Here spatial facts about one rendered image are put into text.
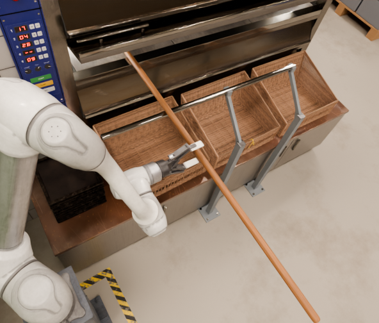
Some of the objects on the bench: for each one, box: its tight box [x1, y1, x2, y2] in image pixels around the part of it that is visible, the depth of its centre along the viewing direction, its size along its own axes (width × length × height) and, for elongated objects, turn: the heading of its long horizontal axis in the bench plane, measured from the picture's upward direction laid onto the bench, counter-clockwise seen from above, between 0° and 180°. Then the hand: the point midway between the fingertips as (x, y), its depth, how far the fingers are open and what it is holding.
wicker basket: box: [181, 70, 281, 169], centre depth 223 cm, size 49×56×28 cm
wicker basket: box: [92, 95, 210, 197], centre depth 200 cm, size 49×56×28 cm
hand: (197, 152), depth 145 cm, fingers open, 13 cm apart
